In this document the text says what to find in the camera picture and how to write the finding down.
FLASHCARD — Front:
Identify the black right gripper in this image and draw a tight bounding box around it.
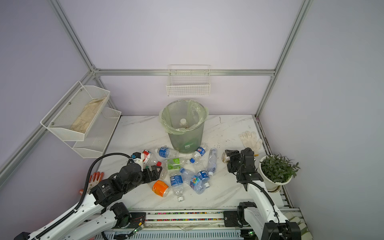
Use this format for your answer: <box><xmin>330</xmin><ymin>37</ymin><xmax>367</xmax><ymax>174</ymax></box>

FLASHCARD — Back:
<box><xmin>225</xmin><ymin>148</ymin><xmax>244</xmax><ymax>174</ymax></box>

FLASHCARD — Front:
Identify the square clear bottle green band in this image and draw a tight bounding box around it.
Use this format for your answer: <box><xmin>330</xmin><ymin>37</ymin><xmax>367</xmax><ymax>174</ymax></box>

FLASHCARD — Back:
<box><xmin>160</xmin><ymin>167</ymin><xmax>168</xmax><ymax>181</ymax></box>

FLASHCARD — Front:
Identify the orange label bottle yellow cap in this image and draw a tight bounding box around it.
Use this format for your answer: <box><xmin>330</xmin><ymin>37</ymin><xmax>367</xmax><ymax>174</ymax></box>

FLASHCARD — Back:
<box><xmin>151</xmin><ymin>180</ymin><xmax>170</xmax><ymax>198</ymax></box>

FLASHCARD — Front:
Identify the Pocari Sweat bottle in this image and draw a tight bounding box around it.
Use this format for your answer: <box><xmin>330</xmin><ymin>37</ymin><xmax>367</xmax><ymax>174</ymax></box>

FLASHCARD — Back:
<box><xmin>170</xmin><ymin>171</ymin><xmax>185</xmax><ymax>202</ymax></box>

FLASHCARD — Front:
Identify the clear bottle rainbow label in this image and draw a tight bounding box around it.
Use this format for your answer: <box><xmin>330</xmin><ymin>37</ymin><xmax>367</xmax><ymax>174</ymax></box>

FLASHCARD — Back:
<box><xmin>180</xmin><ymin>168</ymin><xmax>206</xmax><ymax>195</ymax></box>

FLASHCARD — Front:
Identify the small clear bottle white cap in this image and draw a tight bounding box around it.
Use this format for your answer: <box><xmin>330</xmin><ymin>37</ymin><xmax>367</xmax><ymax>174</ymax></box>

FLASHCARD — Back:
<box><xmin>180</xmin><ymin>119</ymin><xmax>188</xmax><ymax>128</ymax></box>

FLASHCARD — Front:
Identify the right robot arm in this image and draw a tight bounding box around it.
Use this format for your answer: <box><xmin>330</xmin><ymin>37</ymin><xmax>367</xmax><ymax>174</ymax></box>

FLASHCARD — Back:
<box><xmin>223</xmin><ymin>148</ymin><xmax>302</xmax><ymax>240</ymax></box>

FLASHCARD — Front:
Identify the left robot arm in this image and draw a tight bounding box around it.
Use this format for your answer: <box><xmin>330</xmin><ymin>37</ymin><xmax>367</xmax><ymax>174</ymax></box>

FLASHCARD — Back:
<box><xmin>15</xmin><ymin>153</ymin><xmax>162</xmax><ymax>240</ymax></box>

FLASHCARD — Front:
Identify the grey mesh waste bin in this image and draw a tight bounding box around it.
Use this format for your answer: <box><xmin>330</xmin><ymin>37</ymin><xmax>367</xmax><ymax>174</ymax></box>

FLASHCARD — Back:
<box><xmin>160</xmin><ymin>99</ymin><xmax>208</xmax><ymax>154</ymax></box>

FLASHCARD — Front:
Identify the green bin liner bag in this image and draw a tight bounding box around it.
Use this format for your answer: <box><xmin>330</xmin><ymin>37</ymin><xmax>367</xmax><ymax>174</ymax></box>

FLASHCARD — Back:
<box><xmin>159</xmin><ymin>99</ymin><xmax>209</xmax><ymax>135</ymax></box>

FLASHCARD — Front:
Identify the clear bottle red white label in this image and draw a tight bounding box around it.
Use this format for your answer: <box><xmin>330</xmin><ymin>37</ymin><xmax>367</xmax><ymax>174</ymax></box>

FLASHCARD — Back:
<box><xmin>142</xmin><ymin>150</ymin><xmax>162</xmax><ymax>167</ymax></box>

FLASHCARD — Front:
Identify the white cotton work glove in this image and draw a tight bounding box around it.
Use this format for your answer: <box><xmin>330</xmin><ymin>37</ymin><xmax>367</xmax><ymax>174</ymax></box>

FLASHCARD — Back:
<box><xmin>239</xmin><ymin>131</ymin><xmax>263</xmax><ymax>156</ymax></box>

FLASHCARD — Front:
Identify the clear bottle green label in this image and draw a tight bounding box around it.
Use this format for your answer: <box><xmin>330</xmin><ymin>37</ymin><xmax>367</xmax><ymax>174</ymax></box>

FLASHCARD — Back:
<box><xmin>165</xmin><ymin>158</ymin><xmax>192</xmax><ymax>170</ymax></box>

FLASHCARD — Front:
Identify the clear bottle blue label white cap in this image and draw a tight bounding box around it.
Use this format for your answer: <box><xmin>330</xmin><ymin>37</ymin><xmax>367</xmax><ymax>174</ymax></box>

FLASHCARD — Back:
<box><xmin>155</xmin><ymin>146</ymin><xmax>180</xmax><ymax>159</ymax></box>

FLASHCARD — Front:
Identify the tall clear bottle faint label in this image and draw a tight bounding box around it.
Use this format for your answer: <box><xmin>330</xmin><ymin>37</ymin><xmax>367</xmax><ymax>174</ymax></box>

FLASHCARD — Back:
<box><xmin>207</xmin><ymin>148</ymin><xmax>218</xmax><ymax>177</ymax></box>

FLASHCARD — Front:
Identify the potted green plant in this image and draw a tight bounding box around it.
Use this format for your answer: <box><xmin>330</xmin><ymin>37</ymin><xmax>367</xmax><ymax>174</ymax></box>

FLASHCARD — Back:
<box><xmin>258</xmin><ymin>154</ymin><xmax>301</xmax><ymax>193</ymax></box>

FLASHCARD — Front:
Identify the red coated glove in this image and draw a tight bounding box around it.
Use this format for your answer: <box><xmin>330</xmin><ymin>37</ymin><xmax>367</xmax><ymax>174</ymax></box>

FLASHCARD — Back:
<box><xmin>86</xmin><ymin>172</ymin><xmax>104</xmax><ymax>194</ymax></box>

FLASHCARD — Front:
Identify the beige glove in shelf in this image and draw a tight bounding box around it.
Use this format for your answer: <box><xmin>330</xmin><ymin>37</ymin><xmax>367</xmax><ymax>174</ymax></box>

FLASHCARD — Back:
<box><xmin>70</xmin><ymin>97</ymin><xmax>106</xmax><ymax>134</ymax></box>

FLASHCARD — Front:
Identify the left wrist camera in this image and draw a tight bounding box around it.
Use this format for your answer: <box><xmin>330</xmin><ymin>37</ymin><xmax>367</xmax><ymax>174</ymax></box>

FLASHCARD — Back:
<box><xmin>132</xmin><ymin>152</ymin><xmax>143</xmax><ymax>168</ymax></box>

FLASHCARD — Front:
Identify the base rail with cable strip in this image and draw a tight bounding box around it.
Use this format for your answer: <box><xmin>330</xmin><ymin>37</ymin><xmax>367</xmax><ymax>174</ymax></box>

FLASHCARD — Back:
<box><xmin>92</xmin><ymin>210</ymin><xmax>258</xmax><ymax>240</ymax></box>

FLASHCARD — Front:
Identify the white mesh wall shelf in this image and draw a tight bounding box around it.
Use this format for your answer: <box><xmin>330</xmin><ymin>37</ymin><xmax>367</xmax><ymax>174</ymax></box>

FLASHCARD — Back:
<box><xmin>41</xmin><ymin>82</ymin><xmax>121</xmax><ymax>159</ymax></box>

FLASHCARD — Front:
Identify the white wire wall basket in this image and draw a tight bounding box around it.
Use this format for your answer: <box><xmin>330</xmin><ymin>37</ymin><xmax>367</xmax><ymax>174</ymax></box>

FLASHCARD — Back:
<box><xmin>166</xmin><ymin>65</ymin><xmax>211</xmax><ymax>97</ymax></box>

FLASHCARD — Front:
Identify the aluminium frame post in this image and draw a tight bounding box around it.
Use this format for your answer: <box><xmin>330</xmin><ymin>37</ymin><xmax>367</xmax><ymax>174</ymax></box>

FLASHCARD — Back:
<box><xmin>49</xmin><ymin>0</ymin><xmax>116</xmax><ymax>110</ymax></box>

